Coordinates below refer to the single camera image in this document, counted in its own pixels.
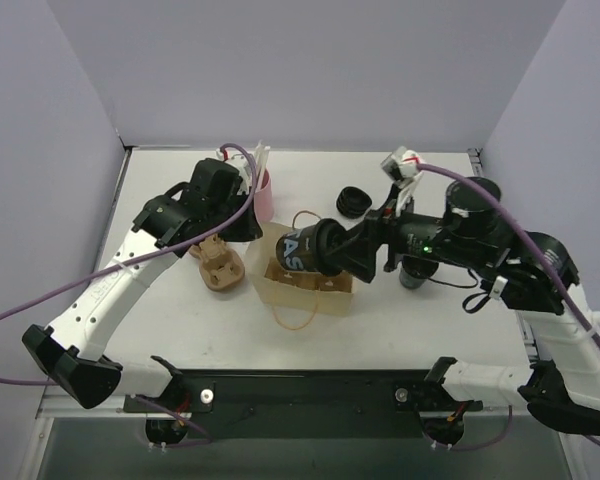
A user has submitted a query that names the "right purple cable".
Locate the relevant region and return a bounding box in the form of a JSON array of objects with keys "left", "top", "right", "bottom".
[{"left": 409, "top": 159, "right": 600, "bottom": 452}]

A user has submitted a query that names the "pink straw holder cup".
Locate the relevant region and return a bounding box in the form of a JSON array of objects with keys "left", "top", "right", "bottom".
[{"left": 253, "top": 169, "right": 274, "bottom": 223}]

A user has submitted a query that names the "stack of black lids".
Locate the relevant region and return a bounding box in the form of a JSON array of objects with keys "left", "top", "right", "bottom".
[{"left": 336, "top": 186, "right": 372, "bottom": 219}]

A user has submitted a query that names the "dark translucent coffee cup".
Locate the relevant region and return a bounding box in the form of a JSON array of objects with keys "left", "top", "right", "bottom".
[{"left": 275, "top": 223, "right": 326, "bottom": 273}]

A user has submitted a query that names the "brown paper bag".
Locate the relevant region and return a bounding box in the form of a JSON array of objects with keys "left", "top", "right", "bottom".
[{"left": 243, "top": 209, "right": 354, "bottom": 331}]

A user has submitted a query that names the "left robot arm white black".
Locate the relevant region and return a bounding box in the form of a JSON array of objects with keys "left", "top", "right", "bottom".
[{"left": 22, "top": 155, "right": 262, "bottom": 411}]

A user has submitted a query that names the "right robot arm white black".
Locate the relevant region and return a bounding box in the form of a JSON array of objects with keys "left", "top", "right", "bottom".
[{"left": 305, "top": 177, "right": 600, "bottom": 447}]

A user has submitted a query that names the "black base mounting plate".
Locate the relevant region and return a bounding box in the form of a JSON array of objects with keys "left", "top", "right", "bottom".
[{"left": 124, "top": 368, "right": 481, "bottom": 441}]

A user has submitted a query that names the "white paper straw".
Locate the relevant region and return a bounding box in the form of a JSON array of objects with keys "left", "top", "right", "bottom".
[
  {"left": 253, "top": 140, "right": 265, "bottom": 174},
  {"left": 257, "top": 144, "right": 270, "bottom": 176}
]

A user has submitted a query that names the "brown cardboard cup carrier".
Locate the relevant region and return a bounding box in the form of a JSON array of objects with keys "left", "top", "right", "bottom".
[{"left": 265, "top": 260, "right": 353, "bottom": 293}]

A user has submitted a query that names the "black cup lid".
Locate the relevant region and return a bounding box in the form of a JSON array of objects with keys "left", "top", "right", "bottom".
[{"left": 310, "top": 219, "right": 346, "bottom": 277}]

